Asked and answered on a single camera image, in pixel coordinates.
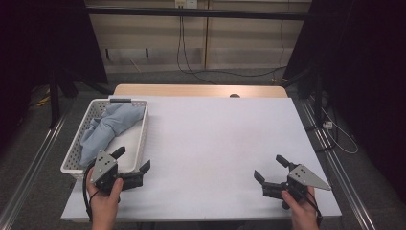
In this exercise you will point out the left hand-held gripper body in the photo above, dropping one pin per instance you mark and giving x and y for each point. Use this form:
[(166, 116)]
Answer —
[(103, 167)]

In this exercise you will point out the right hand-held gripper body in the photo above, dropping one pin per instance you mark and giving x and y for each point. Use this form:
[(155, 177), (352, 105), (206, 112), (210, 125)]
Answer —
[(303, 179)]

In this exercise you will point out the light blue tank top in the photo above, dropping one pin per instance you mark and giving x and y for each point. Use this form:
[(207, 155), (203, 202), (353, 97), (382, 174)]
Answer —
[(107, 127)]

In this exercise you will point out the white perforated basket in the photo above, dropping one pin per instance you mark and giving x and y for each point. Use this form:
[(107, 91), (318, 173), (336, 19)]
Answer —
[(140, 134)]

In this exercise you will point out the person's right hand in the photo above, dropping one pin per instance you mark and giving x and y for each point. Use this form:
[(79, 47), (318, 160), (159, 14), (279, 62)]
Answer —
[(303, 209)]

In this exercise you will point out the person's left hand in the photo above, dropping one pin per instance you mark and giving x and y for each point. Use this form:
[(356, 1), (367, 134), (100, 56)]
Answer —
[(105, 201)]

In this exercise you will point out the white power plug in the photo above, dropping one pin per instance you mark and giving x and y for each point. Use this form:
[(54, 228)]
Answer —
[(327, 125)]

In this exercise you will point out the black metal stand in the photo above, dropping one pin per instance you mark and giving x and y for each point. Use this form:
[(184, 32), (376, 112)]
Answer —
[(55, 105), (318, 102)]

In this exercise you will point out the dark round table grommet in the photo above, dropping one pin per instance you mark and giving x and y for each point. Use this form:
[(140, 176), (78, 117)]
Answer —
[(234, 95)]

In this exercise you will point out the black curtain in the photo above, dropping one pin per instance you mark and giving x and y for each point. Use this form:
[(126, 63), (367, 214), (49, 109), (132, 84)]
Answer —
[(48, 38), (360, 80)]

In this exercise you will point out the black horizontal bar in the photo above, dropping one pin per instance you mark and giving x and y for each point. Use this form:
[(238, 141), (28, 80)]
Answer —
[(198, 13)]

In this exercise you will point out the metal floor rail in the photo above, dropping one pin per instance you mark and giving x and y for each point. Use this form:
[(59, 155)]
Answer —
[(40, 161), (343, 177)]

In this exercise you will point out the white wall socket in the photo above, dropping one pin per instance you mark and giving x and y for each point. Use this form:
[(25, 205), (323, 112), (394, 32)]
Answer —
[(186, 3)]

